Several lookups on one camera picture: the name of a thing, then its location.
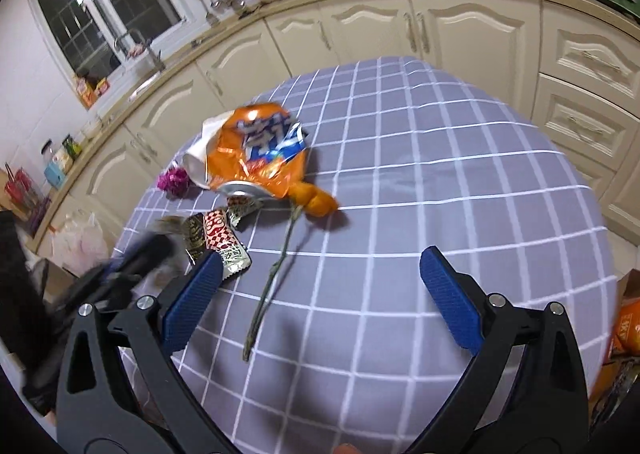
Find red white candy wrapper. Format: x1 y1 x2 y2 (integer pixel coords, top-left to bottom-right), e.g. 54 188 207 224
204 209 239 251

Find orange snack bag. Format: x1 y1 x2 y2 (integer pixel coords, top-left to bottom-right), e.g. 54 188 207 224
181 103 308 199

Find orange printed bag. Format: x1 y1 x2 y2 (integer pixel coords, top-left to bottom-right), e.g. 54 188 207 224
606 298 640 366

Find green packet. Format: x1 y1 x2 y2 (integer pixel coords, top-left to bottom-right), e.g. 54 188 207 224
62 134 84 161

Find green white patterned wrapper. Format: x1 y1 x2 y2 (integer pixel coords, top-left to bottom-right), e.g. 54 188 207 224
219 243 254 281

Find kitchen window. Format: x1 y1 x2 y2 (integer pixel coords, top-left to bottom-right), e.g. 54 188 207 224
27 0 184 80

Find cardboard box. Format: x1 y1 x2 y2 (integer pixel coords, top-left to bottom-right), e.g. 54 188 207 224
615 268 640 316

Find orange flower with stem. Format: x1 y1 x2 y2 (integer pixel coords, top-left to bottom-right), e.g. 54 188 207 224
241 182 339 362

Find white plastic bag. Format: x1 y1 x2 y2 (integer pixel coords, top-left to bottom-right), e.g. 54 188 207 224
51 213 112 271

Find grey checked tablecloth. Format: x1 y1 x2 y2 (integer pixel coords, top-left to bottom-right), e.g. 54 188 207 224
112 56 618 454

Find purple flower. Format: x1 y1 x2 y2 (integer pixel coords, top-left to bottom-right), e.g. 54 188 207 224
156 166 191 197

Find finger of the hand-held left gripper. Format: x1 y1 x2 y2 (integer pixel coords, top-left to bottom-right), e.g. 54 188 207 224
107 231 176 280

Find cream kitchen cabinets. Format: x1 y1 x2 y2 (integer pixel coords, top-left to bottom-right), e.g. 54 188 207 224
30 0 640 267

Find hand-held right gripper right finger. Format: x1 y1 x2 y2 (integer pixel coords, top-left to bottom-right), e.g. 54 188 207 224
419 245 591 454

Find silver torn wrapper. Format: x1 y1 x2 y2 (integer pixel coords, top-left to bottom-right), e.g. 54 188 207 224
226 196 264 231

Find orange boxes on windowsill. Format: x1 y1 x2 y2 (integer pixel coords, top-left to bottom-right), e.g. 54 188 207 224
72 74 112 108

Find blue label jar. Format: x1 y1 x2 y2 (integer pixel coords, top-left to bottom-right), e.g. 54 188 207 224
41 139 69 191

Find red wire rack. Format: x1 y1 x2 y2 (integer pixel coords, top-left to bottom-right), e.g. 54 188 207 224
4 163 52 236

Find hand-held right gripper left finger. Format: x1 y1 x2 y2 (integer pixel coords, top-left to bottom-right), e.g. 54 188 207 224
55 250 238 454

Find steel sink faucet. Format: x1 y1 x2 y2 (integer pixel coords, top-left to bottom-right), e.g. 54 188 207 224
114 29 166 73

